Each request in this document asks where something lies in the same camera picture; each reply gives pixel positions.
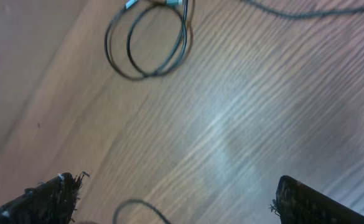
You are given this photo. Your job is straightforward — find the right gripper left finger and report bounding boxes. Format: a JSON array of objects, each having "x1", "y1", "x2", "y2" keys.
[{"x1": 0, "y1": 172, "x2": 89, "y2": 224}]

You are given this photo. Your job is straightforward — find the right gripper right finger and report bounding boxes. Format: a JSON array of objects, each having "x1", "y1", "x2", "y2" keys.
[{"x1": 269, "y1": 175, "x2": 364, "y2": 224}]

